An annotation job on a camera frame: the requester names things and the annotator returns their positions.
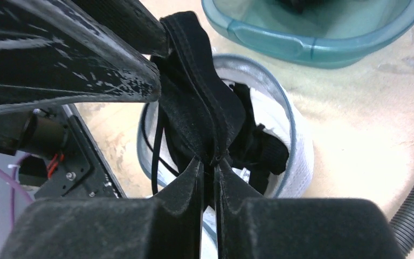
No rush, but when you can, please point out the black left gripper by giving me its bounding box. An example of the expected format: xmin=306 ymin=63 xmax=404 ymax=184
xmin=0 ymin=1 xmax=161 ymax=156

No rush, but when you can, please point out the teal plastic basin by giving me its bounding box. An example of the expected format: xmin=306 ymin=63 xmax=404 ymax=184
xmin=202 ymin=1 xmax=414 ymax=69

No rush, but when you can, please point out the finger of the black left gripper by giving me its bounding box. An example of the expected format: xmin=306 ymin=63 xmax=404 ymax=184
xmin=73 ymin=0 xmax=170 ymax=57

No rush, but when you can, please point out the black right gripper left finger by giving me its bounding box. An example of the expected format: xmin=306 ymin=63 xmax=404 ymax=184
xmin=0 ymin=159 xmax=204 ymax=258

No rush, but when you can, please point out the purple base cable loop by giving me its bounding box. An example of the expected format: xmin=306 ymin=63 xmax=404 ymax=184
xmin=0 ymin=153 xmax=35 ymax=229

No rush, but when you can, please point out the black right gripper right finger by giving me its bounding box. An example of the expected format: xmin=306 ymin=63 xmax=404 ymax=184
xmin=215 ymin=161 xmax=403 ymax=258

